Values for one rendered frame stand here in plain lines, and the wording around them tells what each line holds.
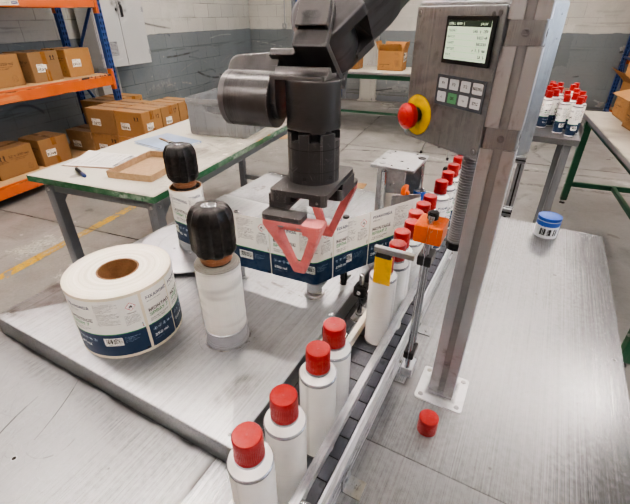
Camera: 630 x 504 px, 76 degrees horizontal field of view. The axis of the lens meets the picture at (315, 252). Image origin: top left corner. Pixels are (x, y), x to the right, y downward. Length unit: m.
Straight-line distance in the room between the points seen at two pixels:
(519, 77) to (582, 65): 7.70
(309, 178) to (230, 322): 0.44
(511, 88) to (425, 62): 0.14
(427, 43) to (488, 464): 0.66
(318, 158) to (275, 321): 0.53
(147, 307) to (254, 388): 0.25
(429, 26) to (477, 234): 0.30
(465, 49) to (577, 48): 7.64
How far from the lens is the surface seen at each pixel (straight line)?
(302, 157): 0.43
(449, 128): 0.62
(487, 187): 0.61
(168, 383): 0.81
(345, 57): 0.47
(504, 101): 0.58
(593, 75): 8.32
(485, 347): 0.98
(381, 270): 0.68
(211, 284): 0.75
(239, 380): 0.79
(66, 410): 0.92
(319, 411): 0.59
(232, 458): 0.49
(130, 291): 0.81
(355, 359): 0.81
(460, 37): 0.61
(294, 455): 0.54
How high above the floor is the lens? 1.46
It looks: 31 degrees down
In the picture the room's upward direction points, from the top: straight up
